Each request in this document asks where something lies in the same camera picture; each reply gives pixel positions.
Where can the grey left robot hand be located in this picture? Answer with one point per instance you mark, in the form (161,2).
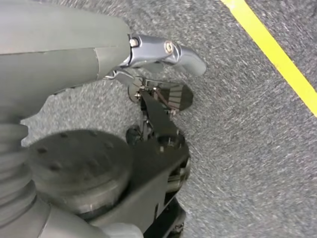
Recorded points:
(54,49)

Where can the ribbed metal pedal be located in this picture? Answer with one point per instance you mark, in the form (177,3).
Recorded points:
(178,97)

